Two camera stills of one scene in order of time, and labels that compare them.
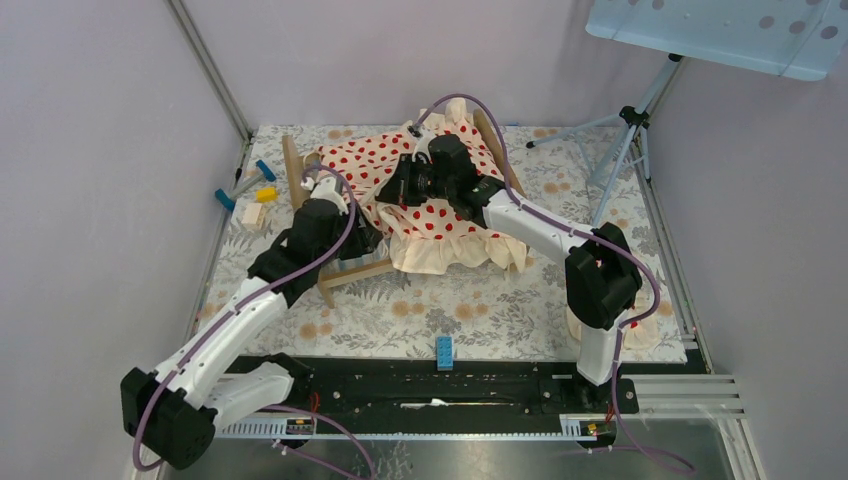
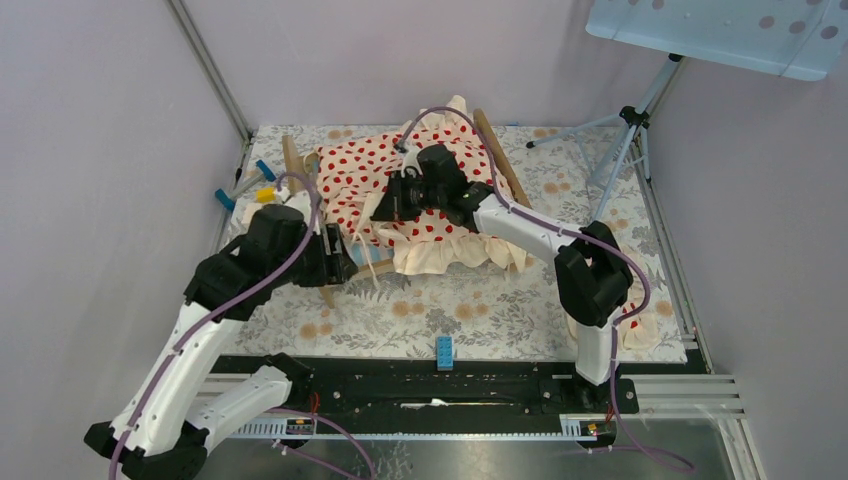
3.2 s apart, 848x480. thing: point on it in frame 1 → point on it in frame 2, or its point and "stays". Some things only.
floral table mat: [572, 178] stays
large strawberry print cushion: [424, 241] stays
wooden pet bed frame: [300, 194] stays
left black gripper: [364, 236] → [334, 266]
